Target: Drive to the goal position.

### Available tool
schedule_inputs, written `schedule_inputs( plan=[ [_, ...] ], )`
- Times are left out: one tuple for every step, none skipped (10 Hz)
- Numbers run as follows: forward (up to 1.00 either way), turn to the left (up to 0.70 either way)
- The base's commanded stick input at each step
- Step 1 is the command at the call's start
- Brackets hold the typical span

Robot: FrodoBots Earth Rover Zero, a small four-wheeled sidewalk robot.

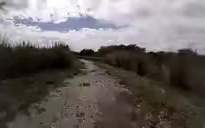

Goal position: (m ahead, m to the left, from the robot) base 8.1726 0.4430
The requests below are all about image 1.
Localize gravel dirt path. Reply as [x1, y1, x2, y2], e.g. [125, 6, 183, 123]
[4, 59, 164, 128]

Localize row of dark bushes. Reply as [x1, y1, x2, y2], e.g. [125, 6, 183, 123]
[78, 43, 205, 98]

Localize grass verge with bushes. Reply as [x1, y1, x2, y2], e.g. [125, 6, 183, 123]
[93, 61, 205, 128]

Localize grass verge with reeds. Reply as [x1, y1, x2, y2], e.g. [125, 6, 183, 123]
[0, 61, 91, 128]

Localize tall reeds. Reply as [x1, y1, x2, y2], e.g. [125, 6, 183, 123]
[0, 33, 79, 81]

